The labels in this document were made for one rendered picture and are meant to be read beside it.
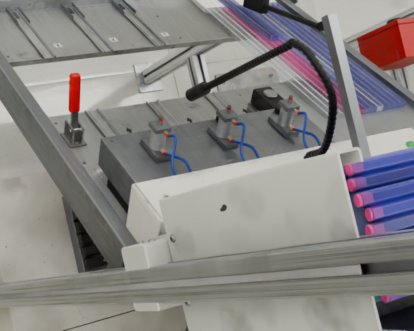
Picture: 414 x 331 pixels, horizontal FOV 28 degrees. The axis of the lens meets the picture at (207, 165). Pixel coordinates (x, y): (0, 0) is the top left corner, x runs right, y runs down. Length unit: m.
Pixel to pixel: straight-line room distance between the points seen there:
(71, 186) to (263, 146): 0.28
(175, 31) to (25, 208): 0.45
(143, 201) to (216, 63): 1.65
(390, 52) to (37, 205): 0.93
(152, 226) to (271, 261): 0.35
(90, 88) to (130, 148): 1.29
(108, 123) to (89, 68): 1.15
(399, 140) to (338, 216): 0.64
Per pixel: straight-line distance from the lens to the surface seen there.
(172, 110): 1.37
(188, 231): 0.86
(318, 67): 0.92
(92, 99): 2.43
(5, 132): 2.33
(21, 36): 1.54
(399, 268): 0.59
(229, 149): 1.19
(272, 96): 1.37
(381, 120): 1.49
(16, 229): 1.65
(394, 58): 2.05
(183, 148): 1.17
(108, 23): 1.63
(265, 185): 0.72
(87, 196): 1.14
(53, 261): 1.67
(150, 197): 1.03
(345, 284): 0.62
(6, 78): 1.39
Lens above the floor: 2.21
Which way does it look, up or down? 60 degrees down
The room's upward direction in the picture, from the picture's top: 72 degrees clockwise
